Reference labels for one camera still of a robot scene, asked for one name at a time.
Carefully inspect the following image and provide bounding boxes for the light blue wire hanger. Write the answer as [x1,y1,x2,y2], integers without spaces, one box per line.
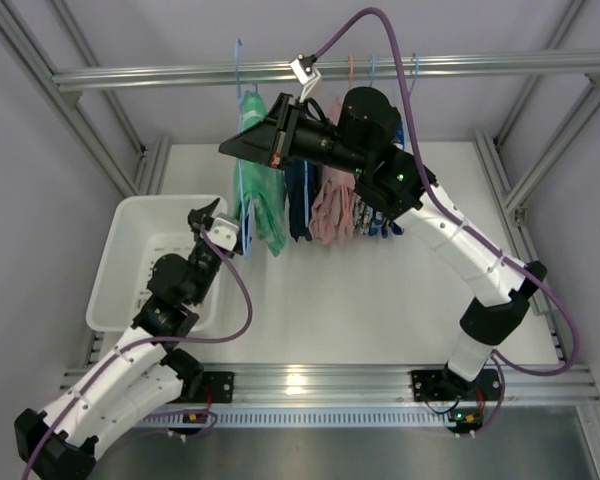
[233,38,255,259]

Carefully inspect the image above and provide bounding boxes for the green patterned trousers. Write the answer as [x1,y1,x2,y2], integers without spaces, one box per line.
[231,90,287,258]

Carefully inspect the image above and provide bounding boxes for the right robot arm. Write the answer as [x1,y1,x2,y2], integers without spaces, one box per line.
[219,87,547,397]

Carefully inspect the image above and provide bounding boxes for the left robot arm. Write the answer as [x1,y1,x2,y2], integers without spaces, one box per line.
[14,195,242,479]

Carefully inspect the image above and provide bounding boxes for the navy blue trousers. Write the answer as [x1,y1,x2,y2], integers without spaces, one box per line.
[284,159,320,242]

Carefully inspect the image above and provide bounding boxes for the pink trousers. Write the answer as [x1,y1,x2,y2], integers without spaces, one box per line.
[307,95,359,247]

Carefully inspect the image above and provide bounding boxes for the white printed trousers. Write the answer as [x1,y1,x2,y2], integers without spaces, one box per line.
[353,196,378,236]

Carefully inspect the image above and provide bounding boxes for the blue patterned trousers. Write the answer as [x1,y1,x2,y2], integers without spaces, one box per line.
[368,125,405,239]

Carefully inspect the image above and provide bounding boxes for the white plastic basket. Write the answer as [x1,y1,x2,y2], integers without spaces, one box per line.
[86,194,228,333]

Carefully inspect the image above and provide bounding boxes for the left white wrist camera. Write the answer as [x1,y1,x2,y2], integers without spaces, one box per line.
[207,213,240,252]

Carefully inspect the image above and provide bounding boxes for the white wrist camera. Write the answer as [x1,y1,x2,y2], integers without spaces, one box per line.
[207,213,240,252]
[289,54,322,102]

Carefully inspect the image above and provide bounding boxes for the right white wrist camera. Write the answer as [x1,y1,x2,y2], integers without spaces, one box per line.
[289,54,322,102]

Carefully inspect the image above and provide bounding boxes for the slotted grey cable duct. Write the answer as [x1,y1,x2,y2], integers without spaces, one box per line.
[138,406,464,429]

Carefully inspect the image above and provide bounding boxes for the aluminium hanging rail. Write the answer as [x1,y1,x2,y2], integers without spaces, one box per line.
[52,49,600,93]

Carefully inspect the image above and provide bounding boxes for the front aluminium mounting rail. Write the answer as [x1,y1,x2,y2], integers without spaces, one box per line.
[59,361,600,406]

